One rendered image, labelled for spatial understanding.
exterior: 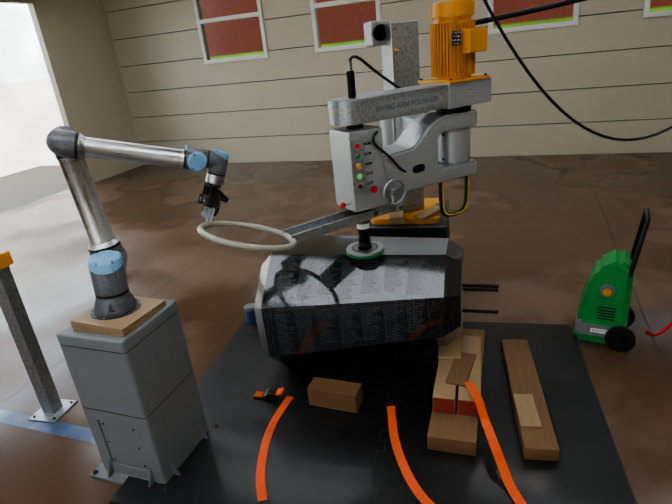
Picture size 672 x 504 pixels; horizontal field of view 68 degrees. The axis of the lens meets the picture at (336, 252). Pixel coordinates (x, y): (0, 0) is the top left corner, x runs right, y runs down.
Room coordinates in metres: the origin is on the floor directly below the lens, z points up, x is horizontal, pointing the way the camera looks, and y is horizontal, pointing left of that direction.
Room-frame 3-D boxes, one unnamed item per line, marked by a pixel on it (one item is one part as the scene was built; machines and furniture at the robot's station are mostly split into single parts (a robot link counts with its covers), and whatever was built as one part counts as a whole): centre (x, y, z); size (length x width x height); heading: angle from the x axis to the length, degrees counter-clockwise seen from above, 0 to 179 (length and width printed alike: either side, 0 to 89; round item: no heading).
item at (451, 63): (2.92, -0.76, 1.90); 0.31 x 0.28 x 0.40; 26
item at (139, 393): (2.16, 1.09, 0.43); 0.50 x 0.50 x 0.85; 68
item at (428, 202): (3.55, -0.57, 0.76); 0.49 x 0.49 x 0.05; 75
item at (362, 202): (2.67, -0.24, 1.33); 0.36 x 0.22 x 0.45; 116
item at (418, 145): (2.80, -0.52, 1.31); 0.74 x 0.23 x 0.49; 116
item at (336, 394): (2.38, 0.09, 0.07); 0.30 x 0.12 x 0.12; 67
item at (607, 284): (2.78, -1.71, 0.43); 0.35 x 0.35 x 0.87; 60
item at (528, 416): (2.06, -0.90, 0.10); 0.25 x 0.10 x 0.01; 168
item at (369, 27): (3.60, -0.42, 2.00); 0.20 x 0.18 x 0.15; 165
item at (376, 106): (2.79, -0.48, 1.62); 0.96 x 0.25 x 0.17; 116
